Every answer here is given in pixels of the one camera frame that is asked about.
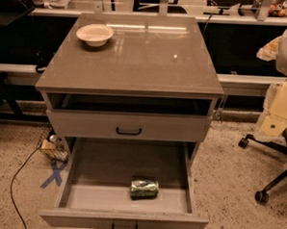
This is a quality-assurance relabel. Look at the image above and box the fruit bowl on shelf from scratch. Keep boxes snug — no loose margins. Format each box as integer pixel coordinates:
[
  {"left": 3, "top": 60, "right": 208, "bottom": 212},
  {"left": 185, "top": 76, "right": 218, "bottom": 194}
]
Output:
[{"left": 269, "top": 0, "right": 287, "bottom": 17}]

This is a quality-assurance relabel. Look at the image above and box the open grey middle drawer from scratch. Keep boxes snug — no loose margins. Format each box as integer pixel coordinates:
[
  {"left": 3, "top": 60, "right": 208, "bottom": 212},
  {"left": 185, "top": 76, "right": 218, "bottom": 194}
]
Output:
[{"left": 39, "top": 139, "right": 208, "bottom": 229}]

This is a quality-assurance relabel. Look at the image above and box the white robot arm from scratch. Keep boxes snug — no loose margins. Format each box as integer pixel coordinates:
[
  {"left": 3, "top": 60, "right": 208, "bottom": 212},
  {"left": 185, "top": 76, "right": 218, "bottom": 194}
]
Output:
[{"left": 256, "top": 30, "right": 287, "bottom": 137}]

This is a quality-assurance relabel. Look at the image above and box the black floor cable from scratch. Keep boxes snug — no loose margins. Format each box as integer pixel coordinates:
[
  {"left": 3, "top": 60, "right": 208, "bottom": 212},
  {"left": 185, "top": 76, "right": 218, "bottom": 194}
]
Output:
[{"left": 8, "top": 144, "right": 41, "bottom": 229}]

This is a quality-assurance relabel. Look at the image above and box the white paper bowl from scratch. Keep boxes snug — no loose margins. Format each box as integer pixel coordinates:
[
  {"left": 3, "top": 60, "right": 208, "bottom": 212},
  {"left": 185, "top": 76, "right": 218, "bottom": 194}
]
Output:
[{"left": 76, "top": 24, "right": 114, "bottom": 47}]

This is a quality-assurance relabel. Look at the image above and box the grey drawer cabinet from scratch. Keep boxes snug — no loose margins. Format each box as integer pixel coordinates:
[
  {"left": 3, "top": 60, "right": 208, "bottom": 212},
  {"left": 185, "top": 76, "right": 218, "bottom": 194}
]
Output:
[{"left": 27, "top": 8, "right": 228, "bottom": 229}]

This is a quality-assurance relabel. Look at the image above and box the black office chair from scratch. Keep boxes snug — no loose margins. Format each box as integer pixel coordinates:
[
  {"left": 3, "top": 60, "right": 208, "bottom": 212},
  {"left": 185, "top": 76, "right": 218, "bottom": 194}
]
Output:
[{"left": 234, "top": 114, "right": 287, "bottom": 207}]

